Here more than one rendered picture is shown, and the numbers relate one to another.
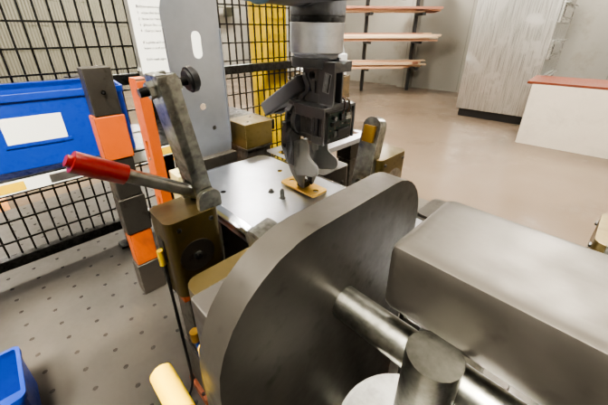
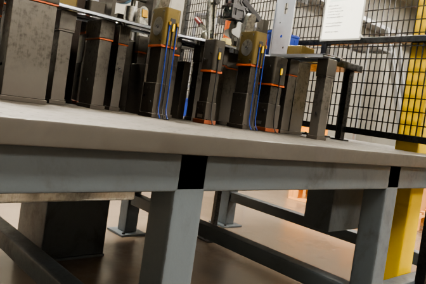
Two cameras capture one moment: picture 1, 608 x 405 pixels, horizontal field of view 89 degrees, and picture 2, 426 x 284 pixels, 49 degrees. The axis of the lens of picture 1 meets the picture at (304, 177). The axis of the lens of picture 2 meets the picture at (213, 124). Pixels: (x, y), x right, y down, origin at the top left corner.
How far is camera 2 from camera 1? 202 cm
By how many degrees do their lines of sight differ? 95
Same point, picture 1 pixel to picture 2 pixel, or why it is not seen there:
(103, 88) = (260, 26)
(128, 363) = not seen: hidden behind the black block
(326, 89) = not seen: outside the picture
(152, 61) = (326, 33)
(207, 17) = not seen: outside the picture
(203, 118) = (279, 42)
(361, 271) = not seen: outside the picture
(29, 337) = not seen: hidden behind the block
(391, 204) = not seen: outside the picture
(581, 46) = not seen: outside the picture
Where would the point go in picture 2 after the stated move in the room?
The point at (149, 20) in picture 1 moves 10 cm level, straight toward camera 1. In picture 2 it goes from (332, 12) to (313, 7)
